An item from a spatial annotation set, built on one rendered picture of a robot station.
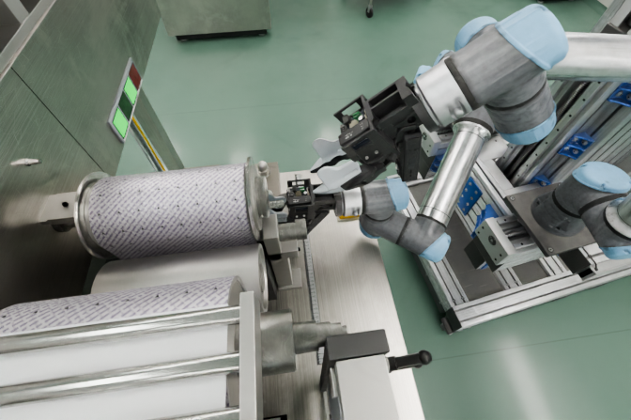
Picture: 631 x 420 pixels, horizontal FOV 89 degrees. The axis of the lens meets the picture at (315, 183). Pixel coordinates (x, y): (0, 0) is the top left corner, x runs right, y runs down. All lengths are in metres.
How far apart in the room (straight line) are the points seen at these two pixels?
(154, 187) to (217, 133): 1.97
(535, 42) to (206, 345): 0.43
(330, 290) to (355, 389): 0.59
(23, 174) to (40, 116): 0.11
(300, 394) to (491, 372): 1.24
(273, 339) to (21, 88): 0.54
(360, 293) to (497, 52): 0.63
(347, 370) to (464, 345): 1.62
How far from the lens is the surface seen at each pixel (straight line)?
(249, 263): 0.54
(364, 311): 0.86
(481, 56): 0.43
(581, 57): 0.68
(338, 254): 0.90
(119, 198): 0.58
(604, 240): 1.10
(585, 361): 2.16
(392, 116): 0.43
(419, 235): 0.80
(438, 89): 0.43
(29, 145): 0.67
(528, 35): 0.44
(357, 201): 0.70
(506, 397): 1.93
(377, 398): 0.29
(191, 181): 0.55
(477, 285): 1.77
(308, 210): 0.68
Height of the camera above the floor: 1.73
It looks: 55 degrees down
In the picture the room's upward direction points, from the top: straight up
